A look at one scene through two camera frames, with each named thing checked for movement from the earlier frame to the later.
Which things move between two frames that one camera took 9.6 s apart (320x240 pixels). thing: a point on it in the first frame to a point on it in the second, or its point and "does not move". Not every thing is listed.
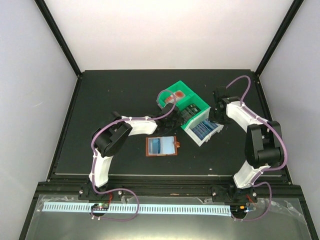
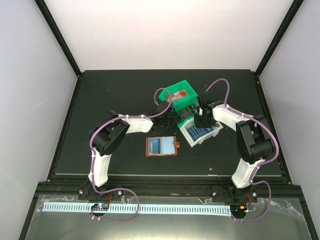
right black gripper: (212, 118) to (198, 124)
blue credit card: (154, 145) does not move
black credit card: (189, 111) does not move
